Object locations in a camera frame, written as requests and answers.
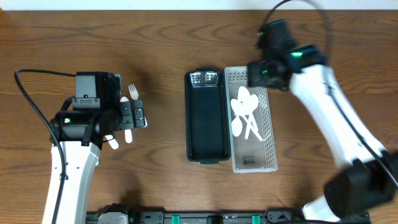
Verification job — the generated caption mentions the white plastic fork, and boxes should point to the white plastic fork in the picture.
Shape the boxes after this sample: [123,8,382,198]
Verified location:
[128,84,148,127]
[105,134,119,149]

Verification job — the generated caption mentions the white plastic spoon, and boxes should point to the white plastic spoon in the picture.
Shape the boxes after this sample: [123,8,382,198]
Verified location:
[238,86,254,115]
[244,94,259,139]
[120,96,133,144]
[231,99,263,141]
[231,114,243,137]

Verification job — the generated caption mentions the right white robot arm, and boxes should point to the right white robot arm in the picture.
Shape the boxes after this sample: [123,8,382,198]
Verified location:
[247,45,397,222]

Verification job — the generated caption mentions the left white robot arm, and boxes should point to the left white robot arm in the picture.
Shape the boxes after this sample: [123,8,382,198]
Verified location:
[42,96,146,223]

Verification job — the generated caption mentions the dark green plastic basket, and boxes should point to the dark green plastic basket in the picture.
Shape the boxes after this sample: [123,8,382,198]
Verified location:
[184,68,231,164]

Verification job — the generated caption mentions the clear plastic basket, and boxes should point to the clear plastic basket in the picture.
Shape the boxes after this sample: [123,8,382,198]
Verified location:
[224,66,278,173]

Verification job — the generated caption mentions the right black cable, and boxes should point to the right black cable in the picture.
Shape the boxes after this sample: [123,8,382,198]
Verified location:
[261,0,398,187]

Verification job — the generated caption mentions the black cable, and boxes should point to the black cable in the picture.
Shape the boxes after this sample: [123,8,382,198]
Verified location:
[13,68,76,224]
[261,0,398,187]

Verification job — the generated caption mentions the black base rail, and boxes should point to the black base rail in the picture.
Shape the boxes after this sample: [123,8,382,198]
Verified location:
[85,203,304,224]

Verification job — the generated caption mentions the left black cable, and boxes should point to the left black cable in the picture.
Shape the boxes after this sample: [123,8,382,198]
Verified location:
[13,68,76,224]

